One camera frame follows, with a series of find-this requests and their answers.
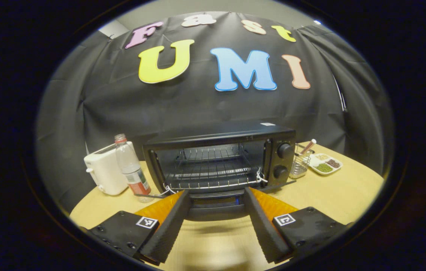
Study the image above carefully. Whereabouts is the clear bottle with red label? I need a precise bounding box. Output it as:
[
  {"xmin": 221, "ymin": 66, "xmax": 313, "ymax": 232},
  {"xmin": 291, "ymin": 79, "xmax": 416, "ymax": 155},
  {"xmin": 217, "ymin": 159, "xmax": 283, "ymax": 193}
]
[{"xmin": 114, "ymin": 134, "xmax": 153, "ymax": 204}]

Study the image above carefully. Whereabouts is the metal wire oven rack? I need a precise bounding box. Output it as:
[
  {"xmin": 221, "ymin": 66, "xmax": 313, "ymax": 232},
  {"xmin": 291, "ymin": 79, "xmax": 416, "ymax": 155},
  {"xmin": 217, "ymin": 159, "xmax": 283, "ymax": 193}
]
[{"xmin": 164, "ymin": 145, "xmax": 266, "ymax": 190}]

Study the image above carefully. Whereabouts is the white divided dish of beans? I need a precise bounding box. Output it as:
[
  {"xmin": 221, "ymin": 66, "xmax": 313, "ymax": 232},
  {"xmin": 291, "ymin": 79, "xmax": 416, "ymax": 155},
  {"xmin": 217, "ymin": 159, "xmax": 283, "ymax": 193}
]
[{"xmin": 308, "ymin": 152, "xmax": 343, "ymax": 176}]

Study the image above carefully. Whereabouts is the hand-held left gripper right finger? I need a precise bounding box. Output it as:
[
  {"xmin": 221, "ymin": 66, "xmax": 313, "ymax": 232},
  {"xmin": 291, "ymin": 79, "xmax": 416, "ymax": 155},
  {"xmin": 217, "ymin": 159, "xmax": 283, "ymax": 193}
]
[{"xmin": 244, "ymin": 187, "xmax": 349, "ymax": 264}]

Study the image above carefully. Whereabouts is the black backdrop cloth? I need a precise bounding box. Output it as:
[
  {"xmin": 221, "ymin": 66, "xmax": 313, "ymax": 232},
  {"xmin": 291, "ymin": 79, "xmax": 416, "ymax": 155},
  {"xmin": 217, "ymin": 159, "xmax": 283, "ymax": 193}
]
[{"xmin": 36, "ymin": 11, "xmax": 394, "ymax": 215}]

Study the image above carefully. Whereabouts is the white toaster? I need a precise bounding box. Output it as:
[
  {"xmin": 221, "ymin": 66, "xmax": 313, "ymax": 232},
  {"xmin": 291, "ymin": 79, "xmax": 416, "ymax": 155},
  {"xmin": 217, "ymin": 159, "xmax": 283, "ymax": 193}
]
[{"xmin": 84, "ymin": 141, "xmax": 138, "ymax": 196}]

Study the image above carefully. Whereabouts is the metal wire basket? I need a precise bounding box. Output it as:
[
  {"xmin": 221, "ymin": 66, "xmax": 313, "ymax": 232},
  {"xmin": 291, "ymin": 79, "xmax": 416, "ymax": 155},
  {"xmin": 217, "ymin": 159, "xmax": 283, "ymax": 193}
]
[{"xmin": 289, "ymin": 143, "xmax": 315, "ymax": 179}]

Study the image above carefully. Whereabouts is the black electric oven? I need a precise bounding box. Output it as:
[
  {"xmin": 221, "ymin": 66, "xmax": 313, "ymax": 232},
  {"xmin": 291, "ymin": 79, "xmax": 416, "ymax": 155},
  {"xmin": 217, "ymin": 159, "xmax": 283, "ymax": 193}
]
[{"xmin": 134, "ymin": 121, "xmax": 297, "ymax": 222}]

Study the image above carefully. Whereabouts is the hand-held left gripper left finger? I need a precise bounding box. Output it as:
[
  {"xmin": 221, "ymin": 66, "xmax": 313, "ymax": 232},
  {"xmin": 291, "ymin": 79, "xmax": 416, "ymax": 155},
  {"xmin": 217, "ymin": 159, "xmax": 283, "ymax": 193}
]
[{"xmin": 89, "ymin": 190, "xmax": 191, "ymax": 265}]

